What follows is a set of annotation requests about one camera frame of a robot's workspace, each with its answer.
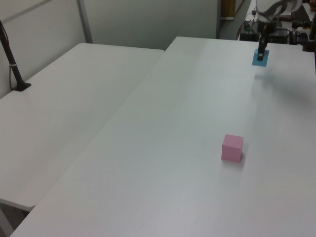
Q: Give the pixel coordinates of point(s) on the black camera pole with base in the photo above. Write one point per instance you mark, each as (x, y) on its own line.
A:
(12, 65)

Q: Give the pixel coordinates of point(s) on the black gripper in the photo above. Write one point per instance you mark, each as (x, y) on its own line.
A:
(267, 27)

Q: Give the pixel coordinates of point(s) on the grey partition post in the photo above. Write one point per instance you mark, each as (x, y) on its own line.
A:
(84, 21)
(218, 18)

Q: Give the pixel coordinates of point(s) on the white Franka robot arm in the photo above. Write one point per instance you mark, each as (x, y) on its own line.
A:
(276, 8)

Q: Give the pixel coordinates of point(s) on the wooden board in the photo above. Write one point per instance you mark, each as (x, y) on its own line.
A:
(228, 8)

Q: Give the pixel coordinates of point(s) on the black electronics box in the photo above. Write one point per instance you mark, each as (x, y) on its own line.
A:
(281, 37)

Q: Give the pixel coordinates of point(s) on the blue cube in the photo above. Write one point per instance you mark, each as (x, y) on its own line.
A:
(262, 61)

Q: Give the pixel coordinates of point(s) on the pink cube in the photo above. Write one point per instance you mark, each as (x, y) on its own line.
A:
(231, 148)

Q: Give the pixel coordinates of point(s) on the white side table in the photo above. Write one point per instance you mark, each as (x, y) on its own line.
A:
(61, 106)

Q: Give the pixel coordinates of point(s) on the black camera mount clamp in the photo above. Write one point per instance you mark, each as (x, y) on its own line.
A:
(309, 40)

